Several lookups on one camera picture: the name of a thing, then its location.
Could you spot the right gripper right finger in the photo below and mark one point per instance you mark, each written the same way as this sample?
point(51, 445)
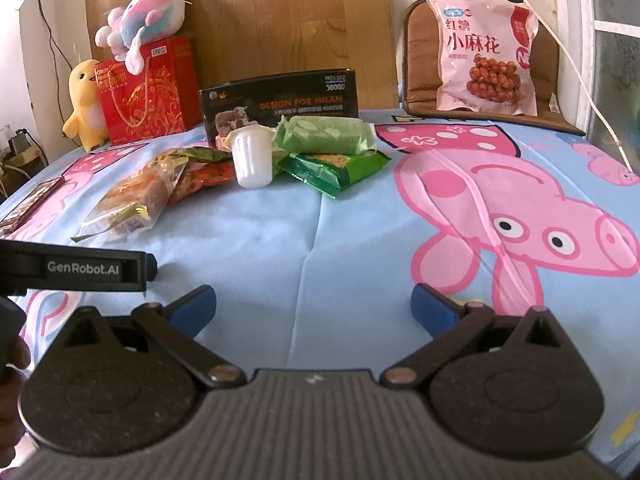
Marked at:
point(454, 329)

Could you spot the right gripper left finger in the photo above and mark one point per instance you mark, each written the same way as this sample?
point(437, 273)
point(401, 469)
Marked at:
point(174, 329)

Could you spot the clear peanut snack bag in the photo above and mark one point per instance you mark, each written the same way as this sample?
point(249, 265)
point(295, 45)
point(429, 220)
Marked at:
point(134, 203)

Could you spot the white plastic cup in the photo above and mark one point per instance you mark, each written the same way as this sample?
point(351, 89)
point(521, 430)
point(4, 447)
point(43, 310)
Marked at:
point(251, 150)

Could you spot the light green snack pack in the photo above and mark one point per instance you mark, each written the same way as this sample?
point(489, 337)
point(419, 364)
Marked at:
point(325, 135)

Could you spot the person's left hand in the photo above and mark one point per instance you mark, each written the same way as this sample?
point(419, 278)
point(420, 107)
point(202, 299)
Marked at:
point(12, 380)

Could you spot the dark chocolate bar wrapper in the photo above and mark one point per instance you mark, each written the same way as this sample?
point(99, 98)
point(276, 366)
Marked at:
point(27, 207)

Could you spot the blue cartoon pig bedsheet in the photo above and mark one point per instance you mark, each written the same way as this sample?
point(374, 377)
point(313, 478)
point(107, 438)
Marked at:
point(504, 214)

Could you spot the red orange snack bag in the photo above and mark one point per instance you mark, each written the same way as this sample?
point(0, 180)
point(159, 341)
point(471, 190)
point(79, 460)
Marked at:
point(198, 175)

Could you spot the yellow duck plush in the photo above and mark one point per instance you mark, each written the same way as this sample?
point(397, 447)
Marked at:
point(87, 122)

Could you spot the green pickle snack bag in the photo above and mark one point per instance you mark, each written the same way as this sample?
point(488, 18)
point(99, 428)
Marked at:
point(202, 154)

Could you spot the dark green cracker pack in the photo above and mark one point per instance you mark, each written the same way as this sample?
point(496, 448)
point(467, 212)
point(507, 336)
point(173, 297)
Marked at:
point(331, 174)

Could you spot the red gift bag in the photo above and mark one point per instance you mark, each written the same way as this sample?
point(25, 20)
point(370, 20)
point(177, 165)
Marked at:
point(162, 100)

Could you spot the black sheep print box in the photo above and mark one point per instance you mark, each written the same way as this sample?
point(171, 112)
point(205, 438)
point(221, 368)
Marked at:
point(265, 100)

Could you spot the large pink snack bag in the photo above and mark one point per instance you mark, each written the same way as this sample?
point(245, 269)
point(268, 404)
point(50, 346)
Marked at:
point(483, 57)

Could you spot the brown seat cushion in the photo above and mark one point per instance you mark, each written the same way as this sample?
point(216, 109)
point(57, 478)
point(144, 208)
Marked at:
point(420, 76)

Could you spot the pink blue plush toy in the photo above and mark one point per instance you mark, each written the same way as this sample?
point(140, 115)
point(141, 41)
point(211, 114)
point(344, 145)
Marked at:
point(140, 22)

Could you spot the brown wooden board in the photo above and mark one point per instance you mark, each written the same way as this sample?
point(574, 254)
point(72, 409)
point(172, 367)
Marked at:
point(237, 39)

